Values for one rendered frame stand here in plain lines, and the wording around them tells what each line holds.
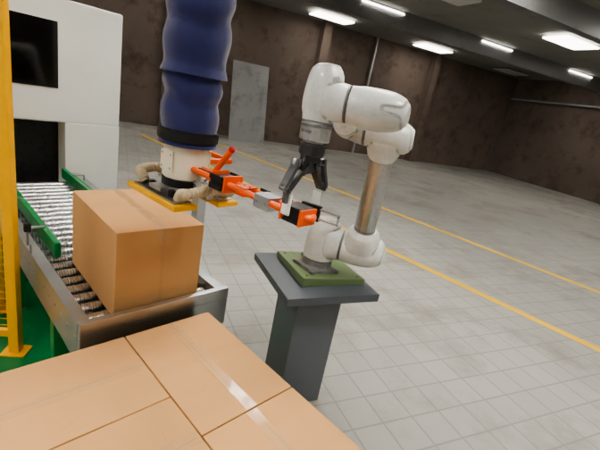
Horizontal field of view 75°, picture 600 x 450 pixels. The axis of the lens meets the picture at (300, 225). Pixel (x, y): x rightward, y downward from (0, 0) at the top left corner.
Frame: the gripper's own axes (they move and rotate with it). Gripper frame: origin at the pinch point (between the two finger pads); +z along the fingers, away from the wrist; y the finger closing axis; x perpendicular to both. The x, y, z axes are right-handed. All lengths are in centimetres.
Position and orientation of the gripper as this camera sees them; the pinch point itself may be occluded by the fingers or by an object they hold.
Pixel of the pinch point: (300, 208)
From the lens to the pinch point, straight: 118.4
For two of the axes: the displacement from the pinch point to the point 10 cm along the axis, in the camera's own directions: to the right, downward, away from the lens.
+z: -1.8, 9.3, 3.1
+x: 7.4, 3.4, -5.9
